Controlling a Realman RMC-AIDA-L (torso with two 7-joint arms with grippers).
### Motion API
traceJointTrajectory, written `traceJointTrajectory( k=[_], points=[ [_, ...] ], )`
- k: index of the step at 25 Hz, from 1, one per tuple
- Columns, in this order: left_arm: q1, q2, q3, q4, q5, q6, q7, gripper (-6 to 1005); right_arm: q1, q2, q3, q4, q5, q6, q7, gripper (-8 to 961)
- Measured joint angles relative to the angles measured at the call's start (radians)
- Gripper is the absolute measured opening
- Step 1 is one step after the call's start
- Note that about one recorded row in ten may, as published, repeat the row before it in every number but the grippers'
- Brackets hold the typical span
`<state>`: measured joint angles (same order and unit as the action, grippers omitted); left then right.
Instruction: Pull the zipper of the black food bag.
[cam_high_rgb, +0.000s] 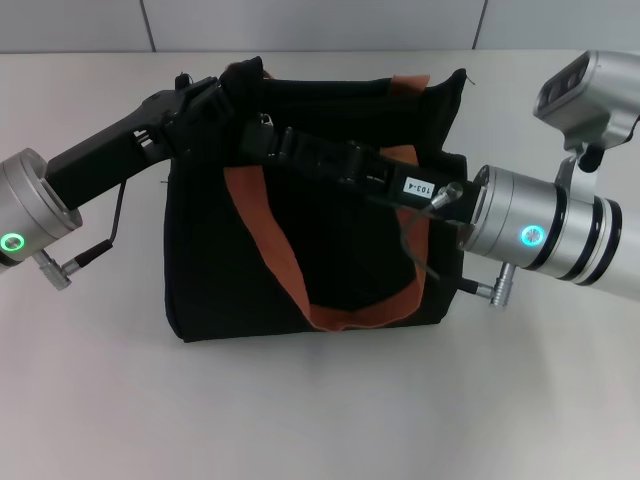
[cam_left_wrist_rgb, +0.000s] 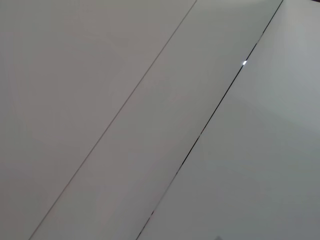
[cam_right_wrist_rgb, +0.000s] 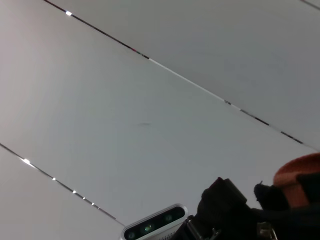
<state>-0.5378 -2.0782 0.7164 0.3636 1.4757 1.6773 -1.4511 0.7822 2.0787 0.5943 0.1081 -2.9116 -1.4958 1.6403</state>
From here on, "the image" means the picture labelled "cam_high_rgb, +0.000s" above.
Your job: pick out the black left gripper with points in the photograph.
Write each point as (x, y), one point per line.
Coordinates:
(110, 145)

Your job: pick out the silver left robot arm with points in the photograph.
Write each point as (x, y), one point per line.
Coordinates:
(30, 200)

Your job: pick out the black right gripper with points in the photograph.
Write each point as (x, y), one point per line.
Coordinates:
(415, 187)

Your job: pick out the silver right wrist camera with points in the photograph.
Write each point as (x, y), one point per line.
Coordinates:
(590, 95)

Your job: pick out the silver zipper pull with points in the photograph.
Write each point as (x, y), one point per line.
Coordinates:
(268, 119)

